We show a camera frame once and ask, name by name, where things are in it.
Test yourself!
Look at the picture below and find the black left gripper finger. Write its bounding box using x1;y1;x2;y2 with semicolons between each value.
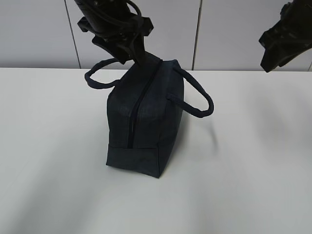
92;36;131;64
129;34;147;66

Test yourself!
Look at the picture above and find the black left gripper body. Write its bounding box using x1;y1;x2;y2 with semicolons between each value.
78;14;154;41

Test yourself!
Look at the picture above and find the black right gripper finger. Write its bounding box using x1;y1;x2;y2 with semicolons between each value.
279;47;307;67
260;42;290;73

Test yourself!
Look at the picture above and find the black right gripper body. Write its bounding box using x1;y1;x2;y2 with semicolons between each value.
259;0;312;49

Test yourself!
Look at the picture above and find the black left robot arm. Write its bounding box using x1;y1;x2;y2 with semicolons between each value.
75;0;154;65

